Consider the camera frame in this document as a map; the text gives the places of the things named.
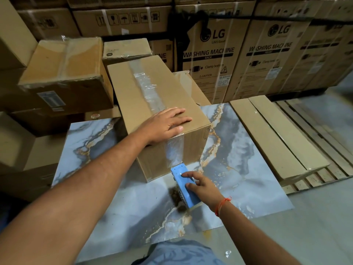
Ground person's right hand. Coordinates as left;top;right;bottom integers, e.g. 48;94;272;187
181;171;225;211

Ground person's left hand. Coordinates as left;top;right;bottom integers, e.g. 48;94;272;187
137;107;193;147

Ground blue tape dispenser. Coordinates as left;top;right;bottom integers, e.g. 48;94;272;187
170;162;202;211

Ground taped brown cardboard box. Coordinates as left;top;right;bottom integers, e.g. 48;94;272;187
107;55;212;183

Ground person's left forearm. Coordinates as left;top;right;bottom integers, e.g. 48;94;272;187
0;127;151;265

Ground person's right forearm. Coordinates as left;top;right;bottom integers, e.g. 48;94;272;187
215;200;303;265

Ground plain brown cardboard box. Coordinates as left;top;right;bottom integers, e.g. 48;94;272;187
173;71;212;107

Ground blue grey marble tile slab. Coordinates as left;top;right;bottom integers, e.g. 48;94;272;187
51;103;295;263

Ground carton with square code print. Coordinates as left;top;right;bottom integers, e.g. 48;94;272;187
148;38;175;73

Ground person's grey blue clothing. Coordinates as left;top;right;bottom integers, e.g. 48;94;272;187
132;239;227;265

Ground washing machine carton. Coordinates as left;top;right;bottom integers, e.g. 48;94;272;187
176;1;257;105
223;0;335;103
281;0;353;93

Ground cardboard box with red sticker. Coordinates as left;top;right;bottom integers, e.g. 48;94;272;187
84;106;122;122

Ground small pale cardboard box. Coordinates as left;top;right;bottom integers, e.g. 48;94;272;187
102;38;153;70

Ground flat folded cardboard sheets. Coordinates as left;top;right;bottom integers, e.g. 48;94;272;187
229;95;330;188

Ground carton with handling symbols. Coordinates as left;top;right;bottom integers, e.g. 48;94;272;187
72;6;174;38

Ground cardboard box with white label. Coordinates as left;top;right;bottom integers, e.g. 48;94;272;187
18;37;114;114

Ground low brown cardboard box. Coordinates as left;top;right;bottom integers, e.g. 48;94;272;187
23;133;67;172

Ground wooden pallet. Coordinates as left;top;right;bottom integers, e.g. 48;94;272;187
272;99;353;195

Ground large shaded cardboard box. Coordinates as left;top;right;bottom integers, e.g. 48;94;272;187
0;111;37;175

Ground tall plain cardboard carton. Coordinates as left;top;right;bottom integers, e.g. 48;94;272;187
0;0;38;70

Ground orange thread bracelet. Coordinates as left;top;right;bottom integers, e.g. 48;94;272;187
215;196;232;218

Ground strapped brown carton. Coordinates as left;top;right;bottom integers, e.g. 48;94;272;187
16;8;81;39

